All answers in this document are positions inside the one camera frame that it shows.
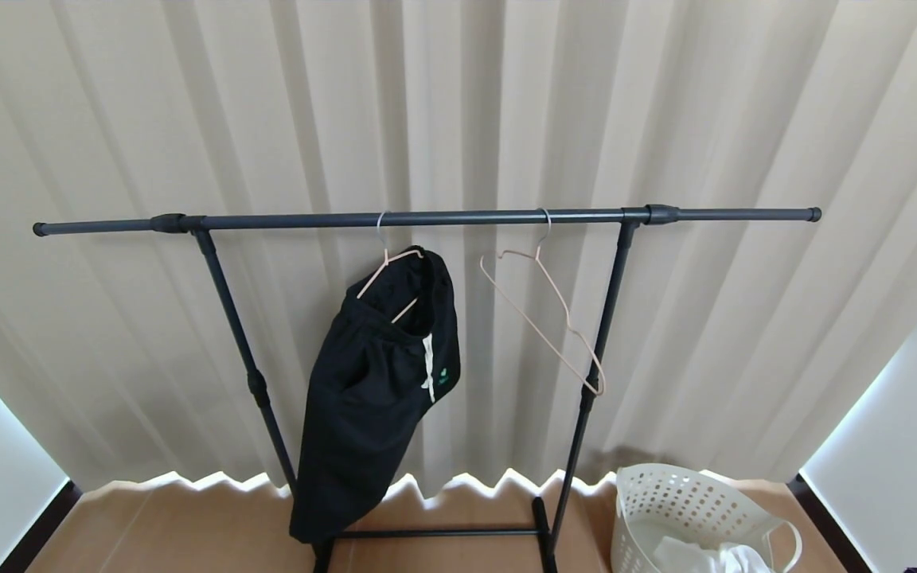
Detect white laundry basket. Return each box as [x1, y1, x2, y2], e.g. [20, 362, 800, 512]
[611, 462, 805, 573]

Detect pink clothes hanger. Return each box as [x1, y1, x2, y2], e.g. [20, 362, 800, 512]
[355, 209, 426, 325]
[478, 207, 608, 398]

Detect beige curtain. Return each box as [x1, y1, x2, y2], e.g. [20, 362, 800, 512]
[0, 0, 917, 510]

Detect black shorts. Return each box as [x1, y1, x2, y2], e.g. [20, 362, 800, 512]
[288, 244, 462, 546]

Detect black clothes rack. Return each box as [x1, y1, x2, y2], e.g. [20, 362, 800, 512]
[33, 203, 824, 573]

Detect white garment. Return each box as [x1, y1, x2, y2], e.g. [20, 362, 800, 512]
[654, 534, 779, 573]

